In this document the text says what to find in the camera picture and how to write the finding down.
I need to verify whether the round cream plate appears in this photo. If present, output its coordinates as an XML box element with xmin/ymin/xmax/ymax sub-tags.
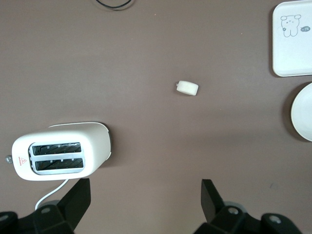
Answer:
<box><xmin>291</xmin><ymin>82</ymin><xmax>312</xmax><ymax>142</ymax></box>

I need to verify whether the brown table cover mat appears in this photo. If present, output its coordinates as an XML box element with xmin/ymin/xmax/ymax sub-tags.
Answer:
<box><xmin>0</xmin><ymin>0</ymin><xmax>312</xmax><ymax>234</ymax></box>

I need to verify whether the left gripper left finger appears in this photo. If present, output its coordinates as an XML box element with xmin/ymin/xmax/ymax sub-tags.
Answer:
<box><xmin>31</xmin><ymin>178</ymin><xmax>92</xmax><ymax>234</ymax></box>

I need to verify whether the small white steamed bun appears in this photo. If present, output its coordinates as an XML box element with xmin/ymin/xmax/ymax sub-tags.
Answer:
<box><xmin>175</xmin><ymin>80</ymin><xmax>199</xmax><ymax>97</ymax></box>

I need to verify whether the white two-slot toaster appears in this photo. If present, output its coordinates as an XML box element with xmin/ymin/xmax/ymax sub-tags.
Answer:
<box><xmin>4</xmin><ymin>121</ymin><xmax>113</xmax><ymax>182</ymax></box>

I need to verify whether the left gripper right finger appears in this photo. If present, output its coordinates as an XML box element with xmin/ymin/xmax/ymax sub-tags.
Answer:
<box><xmin>195</xmin><ymin>179</ymin><xmax>261</xmax><ymax>234</ymax></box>

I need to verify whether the white toaster power cord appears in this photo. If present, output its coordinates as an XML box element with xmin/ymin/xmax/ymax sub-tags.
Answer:
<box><xmin>35</xmin><ymin>179</ymin><xmax>70</xmax><ymax>212</ymax></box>

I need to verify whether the cream tray with rabbit print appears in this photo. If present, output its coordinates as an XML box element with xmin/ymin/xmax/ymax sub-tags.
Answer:
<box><xmin>272</xmin><ymin>0</ymin><xmax>312</xmax><ymax>78</ymax></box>

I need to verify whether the looped black cable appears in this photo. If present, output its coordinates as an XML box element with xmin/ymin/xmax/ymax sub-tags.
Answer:
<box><xmin>95</xmin><ymin>0</ymin><xmax>134</xmax><ymax>11</ymax></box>

